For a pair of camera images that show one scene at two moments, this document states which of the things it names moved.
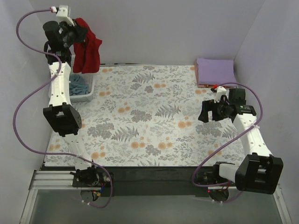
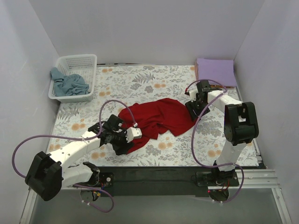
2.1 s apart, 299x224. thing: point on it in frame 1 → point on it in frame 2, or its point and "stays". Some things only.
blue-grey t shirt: (77, 85) stays
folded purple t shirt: (212, 71) stays
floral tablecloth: (147, 115) stays
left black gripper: (76, 32) → (121, 142)
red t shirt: (86, 53) → (169, 115)
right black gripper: (214, 111) → (196, 107)
